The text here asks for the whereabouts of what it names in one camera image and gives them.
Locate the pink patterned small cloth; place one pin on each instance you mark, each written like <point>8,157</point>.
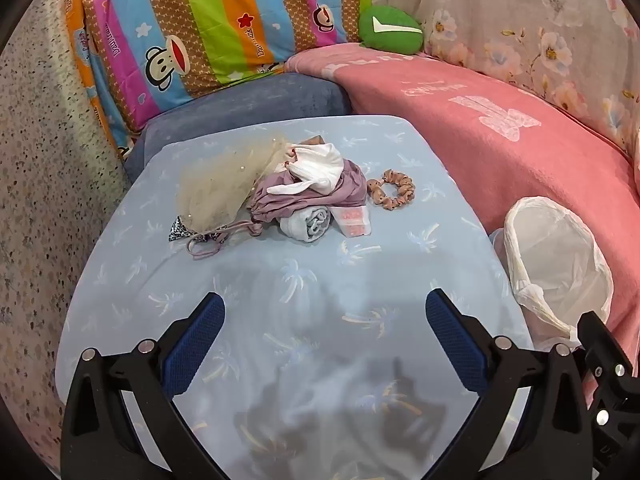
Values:
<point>355,222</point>

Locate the grey floral blanket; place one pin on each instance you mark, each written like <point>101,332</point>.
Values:
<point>525,10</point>

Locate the blue-grey cushion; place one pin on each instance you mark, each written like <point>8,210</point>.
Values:
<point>225,105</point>

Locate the peach scrunchie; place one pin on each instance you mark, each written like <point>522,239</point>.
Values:
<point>375,192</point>

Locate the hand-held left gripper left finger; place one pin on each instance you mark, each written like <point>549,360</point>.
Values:
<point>195,340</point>

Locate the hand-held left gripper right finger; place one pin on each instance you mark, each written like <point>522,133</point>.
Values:
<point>457,340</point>

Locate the pink blanket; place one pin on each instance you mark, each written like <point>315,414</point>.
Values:
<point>450,125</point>

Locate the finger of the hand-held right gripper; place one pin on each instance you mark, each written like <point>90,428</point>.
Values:
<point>602,345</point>

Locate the black and white patterned cloth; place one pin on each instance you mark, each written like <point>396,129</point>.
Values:
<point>179,230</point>

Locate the colourful monkey print pillow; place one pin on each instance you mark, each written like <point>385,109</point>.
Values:
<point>200,20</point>

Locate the green plush cushion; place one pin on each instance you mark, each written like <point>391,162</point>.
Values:
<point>392,30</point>

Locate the beige tulle veil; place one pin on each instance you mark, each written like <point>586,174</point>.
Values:
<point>220,180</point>

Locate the light blue sock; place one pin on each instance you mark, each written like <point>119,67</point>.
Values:
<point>302,225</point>

